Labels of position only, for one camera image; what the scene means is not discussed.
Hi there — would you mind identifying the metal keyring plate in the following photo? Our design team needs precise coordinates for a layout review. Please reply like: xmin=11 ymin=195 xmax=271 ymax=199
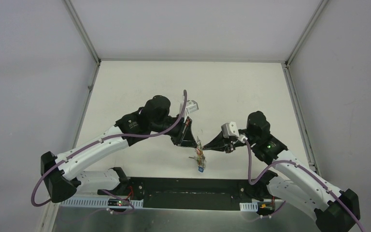
xmin=194 ymin=137 xmax=206 ymax=170

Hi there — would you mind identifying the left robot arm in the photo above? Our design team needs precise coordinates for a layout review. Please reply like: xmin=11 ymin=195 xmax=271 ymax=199
xmin=31 ymin=93 xmax=199 ymax=206

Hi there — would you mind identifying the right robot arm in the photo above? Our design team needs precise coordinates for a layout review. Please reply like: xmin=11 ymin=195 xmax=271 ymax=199
xmin=202 ymin=111 xmax=366 ymax=232

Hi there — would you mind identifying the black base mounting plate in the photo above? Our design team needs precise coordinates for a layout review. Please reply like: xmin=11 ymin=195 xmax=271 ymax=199
xmin=110 ymin=177 xmax=276 ymax=211

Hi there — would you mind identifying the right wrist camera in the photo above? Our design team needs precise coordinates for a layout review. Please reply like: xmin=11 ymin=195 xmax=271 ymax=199
xmin=221 ymin=121 xmax=240 ymax=138

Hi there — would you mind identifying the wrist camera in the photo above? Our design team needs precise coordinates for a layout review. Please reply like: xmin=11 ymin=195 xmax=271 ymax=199
xmin=179 ymin=100 xmax=199 ymax=120
xmin=221 ymin=121 xmax=240 ymax=138

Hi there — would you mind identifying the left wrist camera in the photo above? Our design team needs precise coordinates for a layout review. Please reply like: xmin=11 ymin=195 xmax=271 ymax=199
xmin=179 ymin=100 xmax=199 ymax=120

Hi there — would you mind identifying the aluminium front rail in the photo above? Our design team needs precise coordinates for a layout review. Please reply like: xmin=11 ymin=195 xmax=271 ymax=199
xmin=48 ymin=179 xmax=338 ymax=203

